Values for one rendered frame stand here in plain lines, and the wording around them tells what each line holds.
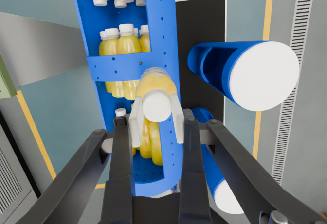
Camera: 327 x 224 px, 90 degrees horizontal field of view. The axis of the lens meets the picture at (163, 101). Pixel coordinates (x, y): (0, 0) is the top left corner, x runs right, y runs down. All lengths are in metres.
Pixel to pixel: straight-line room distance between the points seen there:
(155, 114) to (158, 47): 0.26
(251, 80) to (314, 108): 1.87
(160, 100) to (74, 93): 1.72
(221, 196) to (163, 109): 0.84
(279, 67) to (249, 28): 1.14
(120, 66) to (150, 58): 0.08
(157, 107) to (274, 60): 0.61
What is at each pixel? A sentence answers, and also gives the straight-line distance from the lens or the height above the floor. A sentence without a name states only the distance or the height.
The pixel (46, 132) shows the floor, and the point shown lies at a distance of 2.23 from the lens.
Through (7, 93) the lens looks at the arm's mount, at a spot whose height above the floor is 1.03.
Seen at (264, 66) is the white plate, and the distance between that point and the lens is 0.75.
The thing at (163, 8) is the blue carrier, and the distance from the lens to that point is 0.46.
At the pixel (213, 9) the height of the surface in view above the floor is 0.15.
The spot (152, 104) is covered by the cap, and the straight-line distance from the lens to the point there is 0.21.
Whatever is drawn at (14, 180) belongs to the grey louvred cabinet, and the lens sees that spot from 2.45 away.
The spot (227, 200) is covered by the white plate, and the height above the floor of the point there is 1.04.
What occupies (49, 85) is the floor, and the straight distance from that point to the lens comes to 1.99.
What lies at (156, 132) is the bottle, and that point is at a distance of 0.58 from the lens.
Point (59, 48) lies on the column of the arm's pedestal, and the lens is 1.24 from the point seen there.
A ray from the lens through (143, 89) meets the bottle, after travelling 0.24.
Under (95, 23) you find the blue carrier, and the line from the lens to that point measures 0.65.
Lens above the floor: 1.65
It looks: 70 degrees down
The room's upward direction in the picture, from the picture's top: 170 degrees clockwise
